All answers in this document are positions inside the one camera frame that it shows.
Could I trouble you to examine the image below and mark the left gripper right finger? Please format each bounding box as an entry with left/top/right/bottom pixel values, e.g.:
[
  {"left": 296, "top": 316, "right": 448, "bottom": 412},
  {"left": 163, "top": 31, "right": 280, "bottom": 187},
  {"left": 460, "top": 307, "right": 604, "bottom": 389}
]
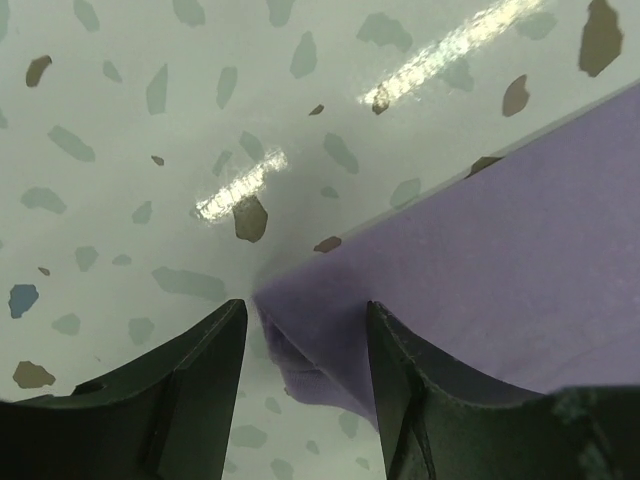
[{"left": 366, "top": 302, "right": 639, "bottom": 480}]

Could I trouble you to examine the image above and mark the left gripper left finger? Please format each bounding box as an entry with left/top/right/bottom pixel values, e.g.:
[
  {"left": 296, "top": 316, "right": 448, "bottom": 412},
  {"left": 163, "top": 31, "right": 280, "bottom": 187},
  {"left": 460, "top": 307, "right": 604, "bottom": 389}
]
[{"left": 1, "top": 299, "right": 248, "bottom": 479}]

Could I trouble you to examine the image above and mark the purple t shirt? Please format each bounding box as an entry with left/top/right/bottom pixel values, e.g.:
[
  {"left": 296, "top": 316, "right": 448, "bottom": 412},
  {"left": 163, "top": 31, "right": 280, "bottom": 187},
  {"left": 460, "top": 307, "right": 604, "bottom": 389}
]
[{"left": 254, "top": 87, "right": 639, "bottom": 420}]

